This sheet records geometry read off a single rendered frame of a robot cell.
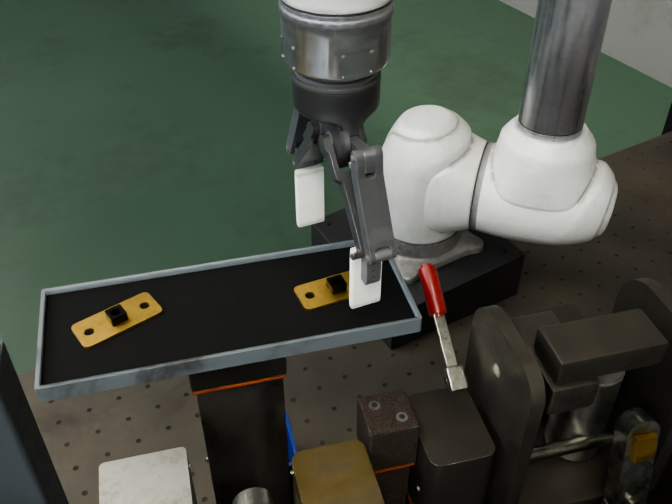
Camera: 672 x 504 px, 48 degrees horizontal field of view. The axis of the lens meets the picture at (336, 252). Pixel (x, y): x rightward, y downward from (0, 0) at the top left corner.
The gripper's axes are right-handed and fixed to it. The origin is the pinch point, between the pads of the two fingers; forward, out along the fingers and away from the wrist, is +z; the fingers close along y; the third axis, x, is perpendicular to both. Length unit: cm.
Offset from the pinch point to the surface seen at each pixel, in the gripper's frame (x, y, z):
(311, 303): -3.2, 1.2, 4.8
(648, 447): 22.2, 24.8, 13.1
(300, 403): 4, -23, 51
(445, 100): 150, -215, 121
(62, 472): -35, -25, 51
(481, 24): 212, -284, 121
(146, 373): -20.7, 3.5, 5.1
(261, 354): -10.1, 5.3, 5.4
